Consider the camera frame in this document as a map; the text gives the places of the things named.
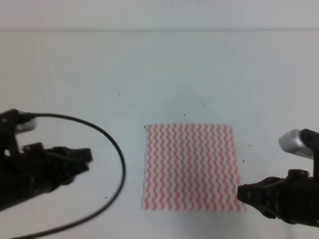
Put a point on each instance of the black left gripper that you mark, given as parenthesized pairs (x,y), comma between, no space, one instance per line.
(37,171)

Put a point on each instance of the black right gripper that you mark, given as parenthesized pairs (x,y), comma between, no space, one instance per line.
(294,199)

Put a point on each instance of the pink white wavy towel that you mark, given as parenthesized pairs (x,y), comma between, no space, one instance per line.
(191,167)

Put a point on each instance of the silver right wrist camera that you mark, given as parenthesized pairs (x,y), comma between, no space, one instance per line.
(304,143)

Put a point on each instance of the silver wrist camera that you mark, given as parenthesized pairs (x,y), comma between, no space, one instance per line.
(304,143)
(17,121)

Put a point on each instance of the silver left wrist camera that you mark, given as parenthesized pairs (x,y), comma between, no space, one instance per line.
(17,121)

